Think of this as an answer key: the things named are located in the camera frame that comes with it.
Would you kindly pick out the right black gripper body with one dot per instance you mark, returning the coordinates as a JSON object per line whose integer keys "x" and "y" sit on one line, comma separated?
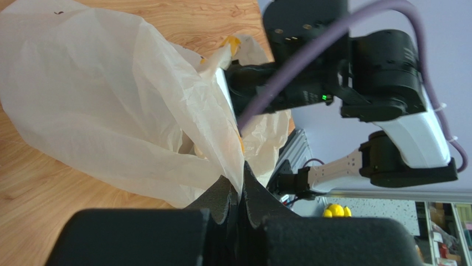
{"x": 245, "y": 82}

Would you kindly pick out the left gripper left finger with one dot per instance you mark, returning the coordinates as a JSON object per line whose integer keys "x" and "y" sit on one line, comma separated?
{"x": 220, "y": 202}

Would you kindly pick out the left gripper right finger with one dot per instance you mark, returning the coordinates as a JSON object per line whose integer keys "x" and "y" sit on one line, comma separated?
{"x": 262, "y": 221}

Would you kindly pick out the banana print plastic bag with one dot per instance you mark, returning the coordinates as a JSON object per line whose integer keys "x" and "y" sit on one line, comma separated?
{"x": 104, "y": 92}

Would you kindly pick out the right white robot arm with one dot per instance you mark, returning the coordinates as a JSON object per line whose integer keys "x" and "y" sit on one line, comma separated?
{"x": 373, "y": 61}

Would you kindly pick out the background fake fruit bowl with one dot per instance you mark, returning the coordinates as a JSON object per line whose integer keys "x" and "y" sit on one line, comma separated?
{"x": 336, "y": 210}

